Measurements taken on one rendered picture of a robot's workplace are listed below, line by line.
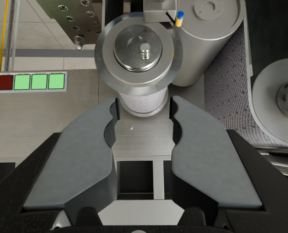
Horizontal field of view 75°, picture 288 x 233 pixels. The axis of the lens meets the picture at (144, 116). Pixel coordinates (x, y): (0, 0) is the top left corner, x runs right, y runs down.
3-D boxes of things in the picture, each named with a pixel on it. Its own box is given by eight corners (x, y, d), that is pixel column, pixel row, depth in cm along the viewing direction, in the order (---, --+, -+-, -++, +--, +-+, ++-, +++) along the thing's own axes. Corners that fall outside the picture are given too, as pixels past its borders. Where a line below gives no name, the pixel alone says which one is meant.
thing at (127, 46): (142, 15, 30) (171, 50, 29) (143, 22, 32) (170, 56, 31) (104, 41, 29) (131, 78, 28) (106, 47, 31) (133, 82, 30)
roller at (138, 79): (171, 13, 31) (177, 81, 29) (160, 72, 56) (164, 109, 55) (101, 19, 31) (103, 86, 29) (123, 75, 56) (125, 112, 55)
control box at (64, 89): (66, 71, 64) (66, 90, 63) (67, 71, 65) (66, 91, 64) (-4, 73, 65) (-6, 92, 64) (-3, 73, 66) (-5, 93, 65)
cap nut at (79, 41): (82, 35, 64) (82, 47, 64) (86, 41, 68) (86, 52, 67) (72, 35, 64) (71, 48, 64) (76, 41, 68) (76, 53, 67)
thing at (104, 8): (105, -61, 35) (104, 31, 32) (123, 21, 58) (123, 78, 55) (103, -61, 35) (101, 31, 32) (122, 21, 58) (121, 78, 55)
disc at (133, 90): (178, 7, 32) (187, 92, 30) (178, 9, 32) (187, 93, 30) (92, 15, 32) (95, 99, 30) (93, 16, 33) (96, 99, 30)
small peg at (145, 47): (142, 40, 26) (151, 44, 26) (143, 50, 29) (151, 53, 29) (138, 49, 26) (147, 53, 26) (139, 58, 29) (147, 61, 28)
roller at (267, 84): (335, 56, 30) (350, 144, 28) (251, 95, 55) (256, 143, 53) (248, 58, 31) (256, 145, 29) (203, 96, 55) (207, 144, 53)
